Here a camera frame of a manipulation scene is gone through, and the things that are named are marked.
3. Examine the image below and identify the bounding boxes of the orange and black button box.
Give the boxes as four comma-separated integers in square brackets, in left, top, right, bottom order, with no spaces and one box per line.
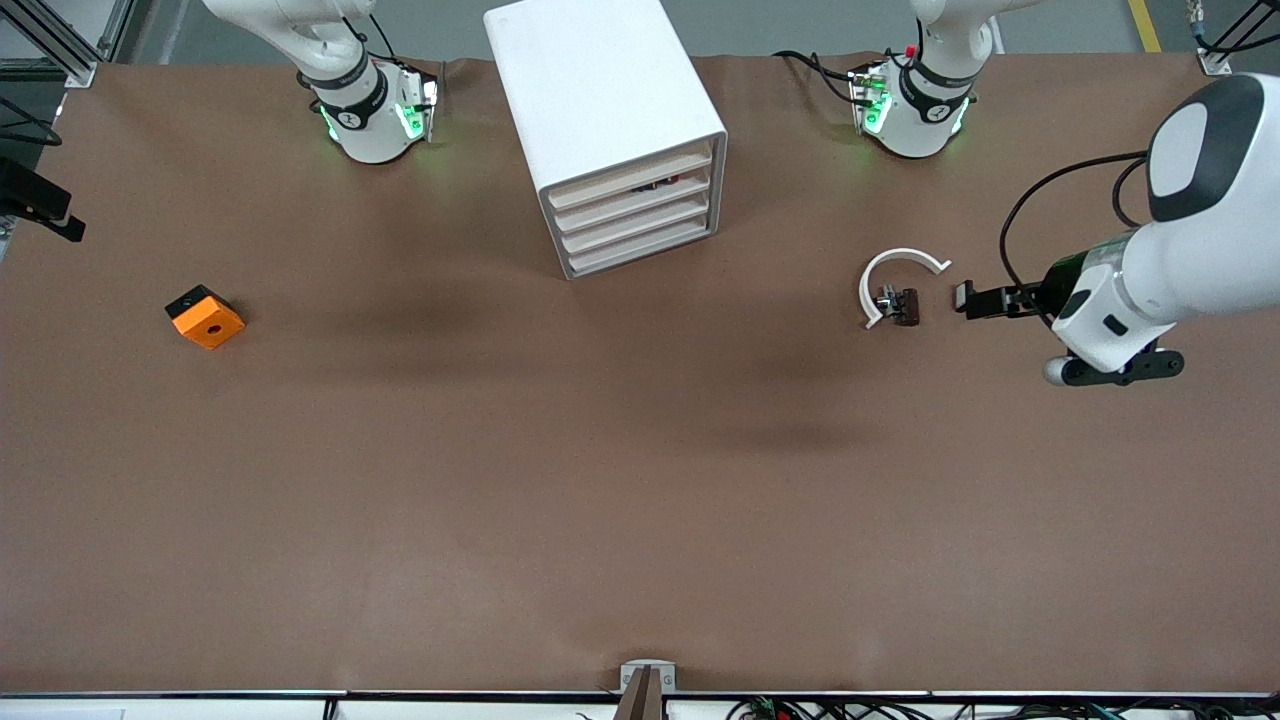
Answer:
[165,284,246,351]

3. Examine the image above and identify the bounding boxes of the white drawer cabinet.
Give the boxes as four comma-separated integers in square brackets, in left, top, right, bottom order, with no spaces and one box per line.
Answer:
[484,0,729,281]

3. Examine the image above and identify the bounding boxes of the dark brown small component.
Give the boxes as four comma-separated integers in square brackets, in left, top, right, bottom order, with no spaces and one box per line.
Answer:
[875,286,921,328]

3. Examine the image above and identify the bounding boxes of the white curved plastic arc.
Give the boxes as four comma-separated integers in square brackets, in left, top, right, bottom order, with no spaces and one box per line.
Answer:
[858,247,953,331]

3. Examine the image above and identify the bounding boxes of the brown table cover sheet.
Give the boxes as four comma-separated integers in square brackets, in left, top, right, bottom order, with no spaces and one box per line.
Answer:
[0,55,1280,696]

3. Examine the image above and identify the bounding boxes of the brown bar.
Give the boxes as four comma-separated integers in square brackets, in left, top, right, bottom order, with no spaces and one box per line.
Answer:
[613,668,669,720]

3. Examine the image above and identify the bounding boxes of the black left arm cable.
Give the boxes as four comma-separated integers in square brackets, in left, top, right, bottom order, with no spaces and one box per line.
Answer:
[1000,150,1151,321]

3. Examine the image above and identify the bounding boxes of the aluminium frame post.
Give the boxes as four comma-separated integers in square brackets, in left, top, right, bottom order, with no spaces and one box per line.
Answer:
[1190,0,1280,77]
[0,0,101,89]

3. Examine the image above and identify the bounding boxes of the aluminium frame beam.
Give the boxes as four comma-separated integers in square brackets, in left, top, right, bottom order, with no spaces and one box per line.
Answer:
[95,0,141,63]

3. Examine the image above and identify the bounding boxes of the black base cable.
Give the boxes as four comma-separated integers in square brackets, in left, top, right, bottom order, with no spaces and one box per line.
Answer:
[774,48,871,106]

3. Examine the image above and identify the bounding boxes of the grey metal bracket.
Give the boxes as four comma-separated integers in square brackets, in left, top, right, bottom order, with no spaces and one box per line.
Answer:
[620,660,677,693]

